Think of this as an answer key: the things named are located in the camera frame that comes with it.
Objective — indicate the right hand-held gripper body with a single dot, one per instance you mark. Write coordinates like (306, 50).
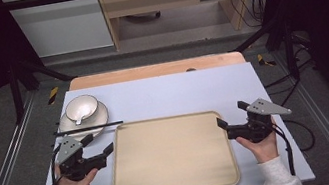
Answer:
(263, 108)

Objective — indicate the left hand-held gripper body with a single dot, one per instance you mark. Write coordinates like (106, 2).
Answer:
(69, 149)

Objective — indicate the person's right hand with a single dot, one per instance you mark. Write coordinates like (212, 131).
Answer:
(265, 150)

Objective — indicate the black chopstick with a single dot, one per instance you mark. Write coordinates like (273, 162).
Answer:
(77, 131)
(103, 125)

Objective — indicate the white ceramic spoon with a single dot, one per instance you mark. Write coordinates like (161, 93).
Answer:
(79, 118)

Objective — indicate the white ceramic plate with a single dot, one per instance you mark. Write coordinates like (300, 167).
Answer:
(100, 116)

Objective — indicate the white ceramic bowl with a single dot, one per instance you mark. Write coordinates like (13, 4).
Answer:
(85, 104)

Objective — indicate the yellow black floor tape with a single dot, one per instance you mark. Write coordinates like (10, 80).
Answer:
(53, 95)
(263, 60)

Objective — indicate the beige rectangular tray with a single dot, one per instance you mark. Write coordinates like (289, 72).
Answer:
(171, 155)

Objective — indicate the black metal stand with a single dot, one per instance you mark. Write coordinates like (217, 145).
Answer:
(290, 51)
(17, 97)

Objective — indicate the wooden table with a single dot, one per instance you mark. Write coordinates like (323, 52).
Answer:
(149, 72)

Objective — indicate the white cabinet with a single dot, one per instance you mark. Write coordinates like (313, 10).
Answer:
(64, 28)

